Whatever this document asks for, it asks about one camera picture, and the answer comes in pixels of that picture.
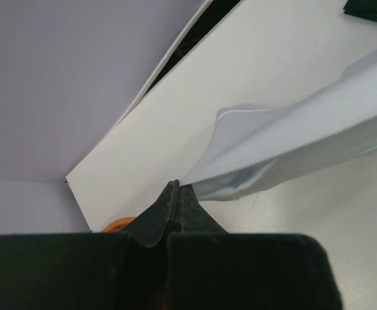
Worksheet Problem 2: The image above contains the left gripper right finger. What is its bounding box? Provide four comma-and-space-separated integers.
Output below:
167, 186, 343, 309

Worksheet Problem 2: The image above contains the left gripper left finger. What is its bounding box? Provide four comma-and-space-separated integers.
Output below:
0, 181, 177, 309

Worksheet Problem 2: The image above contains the white garment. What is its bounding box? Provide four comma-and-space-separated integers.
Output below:
180, 50, 377, 201

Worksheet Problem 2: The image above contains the green plaid skirt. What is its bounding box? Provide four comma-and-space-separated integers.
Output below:
343, 0, 377, 23

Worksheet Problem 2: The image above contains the orange plastic bin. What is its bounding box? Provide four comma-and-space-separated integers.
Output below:
102, 217, 135, 233

